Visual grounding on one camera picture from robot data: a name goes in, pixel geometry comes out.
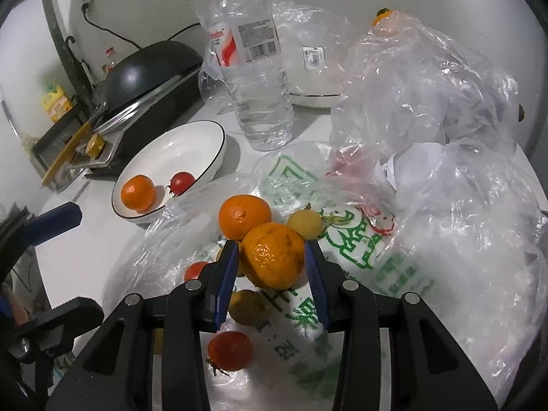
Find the crumpled white paper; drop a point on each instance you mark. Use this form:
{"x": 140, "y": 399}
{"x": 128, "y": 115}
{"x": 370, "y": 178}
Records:
{"x": 411, "y": 162}

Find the orange with stem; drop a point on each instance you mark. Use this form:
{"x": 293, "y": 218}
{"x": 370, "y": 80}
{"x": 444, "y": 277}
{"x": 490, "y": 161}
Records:
{"x": 382, "y": 17}

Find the clear plastic water bottle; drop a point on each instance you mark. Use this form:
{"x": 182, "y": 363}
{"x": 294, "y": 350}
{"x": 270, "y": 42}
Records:
{"x": 257, "y": 107}

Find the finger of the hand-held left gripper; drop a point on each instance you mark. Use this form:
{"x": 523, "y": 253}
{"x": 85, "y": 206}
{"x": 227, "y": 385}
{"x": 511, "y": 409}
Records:
{"x": 55, "y": 220}
{"x": 60, "y": 319}

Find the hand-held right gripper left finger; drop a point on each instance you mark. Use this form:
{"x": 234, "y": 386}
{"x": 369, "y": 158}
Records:
{"x": 227, "y": 274}

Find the red cherry tomato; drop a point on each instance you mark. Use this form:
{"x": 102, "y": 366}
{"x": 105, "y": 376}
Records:
{"x": 182, "y": 183}
{"x": 231, "y": 350}
{"x": 195, "y": 270}

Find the wall socket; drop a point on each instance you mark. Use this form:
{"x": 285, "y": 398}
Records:
{"x": 87, "y": 1}

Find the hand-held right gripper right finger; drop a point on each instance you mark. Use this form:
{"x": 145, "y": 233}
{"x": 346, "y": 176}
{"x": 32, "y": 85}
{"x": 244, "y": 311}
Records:
{"x": 316, "y": 282}

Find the green printed plastic bag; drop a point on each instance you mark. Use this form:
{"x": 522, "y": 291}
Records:
{"x": 364, "y": 257}

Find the black induction cooker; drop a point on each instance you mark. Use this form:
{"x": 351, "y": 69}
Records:
{"x": 184, "y": 90}

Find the white bowl with black rim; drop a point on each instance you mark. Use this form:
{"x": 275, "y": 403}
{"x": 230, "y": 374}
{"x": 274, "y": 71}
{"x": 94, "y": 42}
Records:
{"x": 171, "y": 154}

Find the round yellow fruit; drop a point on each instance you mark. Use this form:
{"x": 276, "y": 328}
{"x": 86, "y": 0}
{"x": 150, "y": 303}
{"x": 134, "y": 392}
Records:
{"x": 247, "y": 307}

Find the yellow carton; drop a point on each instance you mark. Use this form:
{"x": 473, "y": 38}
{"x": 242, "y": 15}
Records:
{"x": 58, "y": 105}

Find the white translucent plastic bag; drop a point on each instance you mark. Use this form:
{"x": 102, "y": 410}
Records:
{"x": 471, "y": 265}

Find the black metal rack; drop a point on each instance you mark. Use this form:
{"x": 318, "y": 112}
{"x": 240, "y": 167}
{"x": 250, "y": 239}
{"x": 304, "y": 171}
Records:
{"x": 55, "y": 141}

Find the stainless steel pan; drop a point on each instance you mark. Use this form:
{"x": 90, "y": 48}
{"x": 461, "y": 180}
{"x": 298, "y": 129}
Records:
{"x": 128, "y": 115}

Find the grey wall pipe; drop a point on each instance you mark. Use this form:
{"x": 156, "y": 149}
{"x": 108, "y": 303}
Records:
{"x": 55, "y": 21}

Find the small gold lid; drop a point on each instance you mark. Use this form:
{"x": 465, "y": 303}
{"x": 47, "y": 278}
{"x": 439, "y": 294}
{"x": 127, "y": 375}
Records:
{"x": 95, "y": 143}

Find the yellow fruit with stem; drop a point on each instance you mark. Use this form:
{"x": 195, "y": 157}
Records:
{"x": 304, "y": 224}

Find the red capped bottle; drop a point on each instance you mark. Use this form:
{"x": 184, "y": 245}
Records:
{"x": 110, "y": 62}

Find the tangerine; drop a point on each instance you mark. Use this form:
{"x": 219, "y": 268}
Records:
{"x": 244, "y": 216}
{"x": 272, "y": 254}
{"x": 137, "y": 192}

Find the white round pot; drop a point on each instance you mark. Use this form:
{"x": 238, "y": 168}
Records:
{"x": 317, "y": 81}

